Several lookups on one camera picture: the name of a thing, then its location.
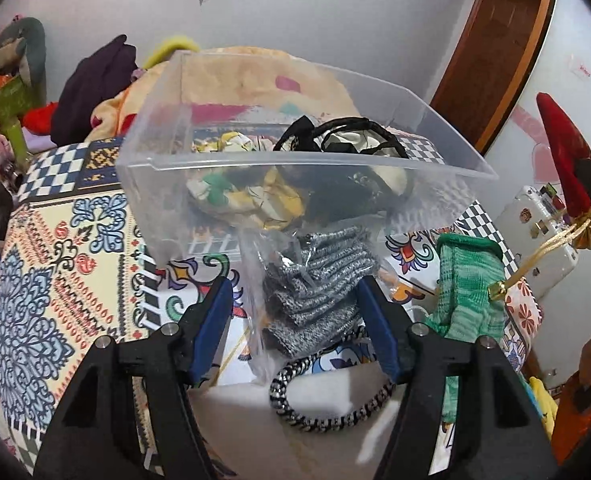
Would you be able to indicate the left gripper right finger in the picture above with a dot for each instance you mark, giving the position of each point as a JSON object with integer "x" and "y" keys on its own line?
{"x": 498, "y": 434}

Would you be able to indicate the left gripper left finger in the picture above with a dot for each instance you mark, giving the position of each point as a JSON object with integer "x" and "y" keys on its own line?
{"x": 93, "y": 432}

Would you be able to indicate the green knit glove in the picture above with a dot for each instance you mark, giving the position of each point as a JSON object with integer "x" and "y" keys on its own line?
{"x": 468, "y": 266}

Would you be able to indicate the grey knit cloth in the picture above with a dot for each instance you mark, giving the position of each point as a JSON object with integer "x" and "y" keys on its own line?
{"x": 302, "y": 288}

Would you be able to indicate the white case with stickers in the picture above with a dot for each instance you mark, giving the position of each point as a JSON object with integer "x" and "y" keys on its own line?
{"x": 527, "y": 222}

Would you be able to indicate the floral yellow green cloth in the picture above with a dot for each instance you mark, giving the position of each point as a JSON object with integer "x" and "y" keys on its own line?
{"x": 253, "y": 197}

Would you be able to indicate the black trimmed cloth pouch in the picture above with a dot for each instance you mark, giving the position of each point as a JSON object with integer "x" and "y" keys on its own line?
{"x": 349, "y": 167}

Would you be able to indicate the red plush item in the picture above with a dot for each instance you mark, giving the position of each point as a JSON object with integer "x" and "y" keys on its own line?
{"x": 39, "y": 120}

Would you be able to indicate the clear plastic storage bin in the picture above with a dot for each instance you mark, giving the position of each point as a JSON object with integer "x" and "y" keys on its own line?
{"x": 156, "y": 155}

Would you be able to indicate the green gift box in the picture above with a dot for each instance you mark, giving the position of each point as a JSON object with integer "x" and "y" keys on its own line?
{"x": 16, "y": 99}

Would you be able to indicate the dark purple garment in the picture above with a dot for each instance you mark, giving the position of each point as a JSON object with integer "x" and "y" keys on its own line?
{"x": 97, "y": 78}

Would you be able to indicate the grey dinosaur plush toy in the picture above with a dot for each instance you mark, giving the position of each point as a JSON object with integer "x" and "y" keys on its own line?
{"x": 23, "y": 53}

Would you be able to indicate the brown wooden door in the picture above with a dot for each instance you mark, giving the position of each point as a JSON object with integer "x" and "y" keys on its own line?
{"x": 493, "y": 58}

